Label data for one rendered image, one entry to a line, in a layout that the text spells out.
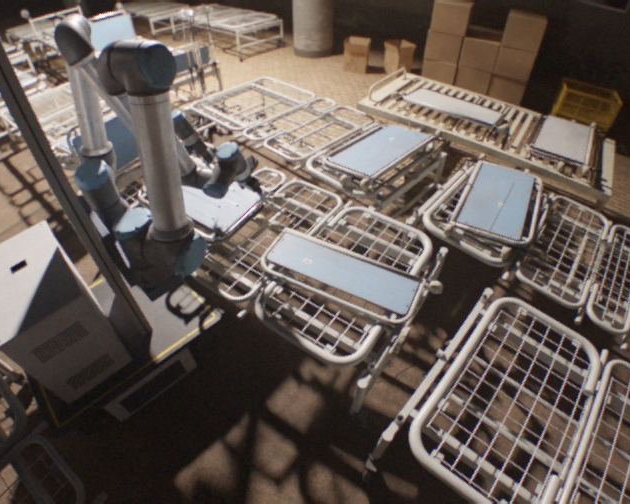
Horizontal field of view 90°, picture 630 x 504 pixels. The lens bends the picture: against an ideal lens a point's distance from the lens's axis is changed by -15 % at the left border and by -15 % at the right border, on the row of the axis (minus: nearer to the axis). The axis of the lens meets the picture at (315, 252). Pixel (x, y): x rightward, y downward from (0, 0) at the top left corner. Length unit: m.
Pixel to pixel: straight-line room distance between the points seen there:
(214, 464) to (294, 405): 0.47
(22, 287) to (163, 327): 0.66
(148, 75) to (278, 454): 1.59
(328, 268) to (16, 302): 1.26
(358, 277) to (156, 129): 1.04
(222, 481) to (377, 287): 1.12
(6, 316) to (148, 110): 0.90
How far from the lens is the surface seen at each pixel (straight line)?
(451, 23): 4.62
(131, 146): 2.67
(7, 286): 1.67
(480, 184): 2.36
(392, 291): 1.63
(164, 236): 1.22
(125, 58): 1.06
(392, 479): 1.85
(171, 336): 1.83
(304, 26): 5.90
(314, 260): 1.71
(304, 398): 1.93
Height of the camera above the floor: 1.80
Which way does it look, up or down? 47 degrees down
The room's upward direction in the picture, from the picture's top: straight up
